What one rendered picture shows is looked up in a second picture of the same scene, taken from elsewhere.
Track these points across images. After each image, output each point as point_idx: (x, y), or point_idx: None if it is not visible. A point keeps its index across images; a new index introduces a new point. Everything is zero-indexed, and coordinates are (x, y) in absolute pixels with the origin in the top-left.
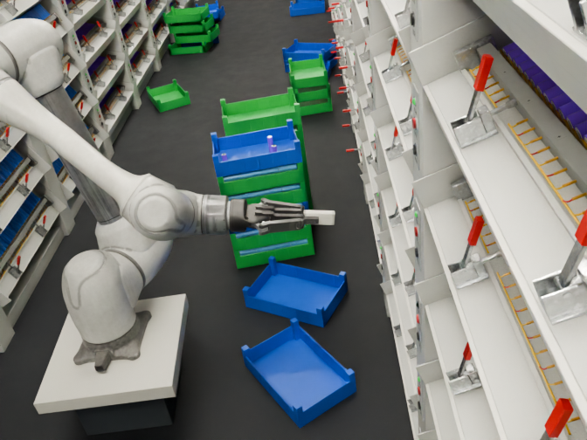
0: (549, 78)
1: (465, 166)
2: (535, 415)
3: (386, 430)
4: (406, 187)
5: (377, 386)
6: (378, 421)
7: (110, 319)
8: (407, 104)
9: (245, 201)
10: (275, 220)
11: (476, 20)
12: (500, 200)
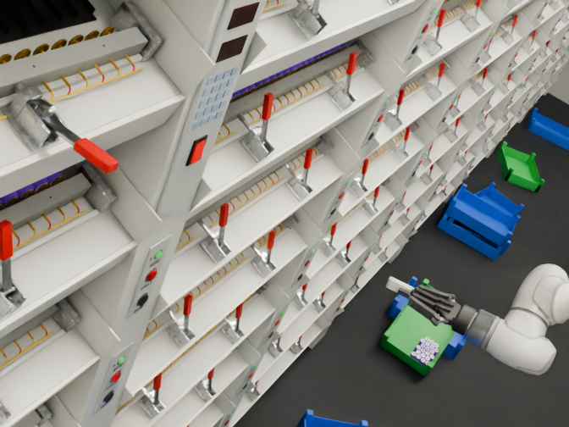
0: None
1: (490, 60)
2: (469, 92)
3: (301, 386)
4: (350, 226)
5: (279, 414)
6: (301, 395)
7: None
8: (379, 166)
9: (462, 306)
10: (439, 294)
11: None
12: (494, 52)
